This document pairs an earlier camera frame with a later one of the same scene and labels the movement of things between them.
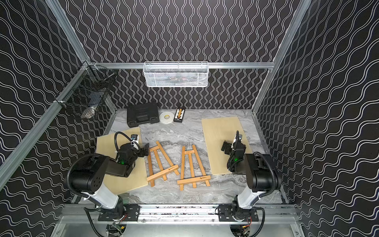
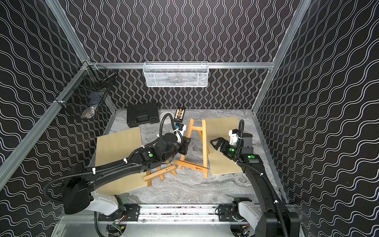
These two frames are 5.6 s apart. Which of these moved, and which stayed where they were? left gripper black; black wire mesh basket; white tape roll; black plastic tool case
Moved: left gripper black
Stayed: black wire mesh basket; white tape roll; black plastic tool case
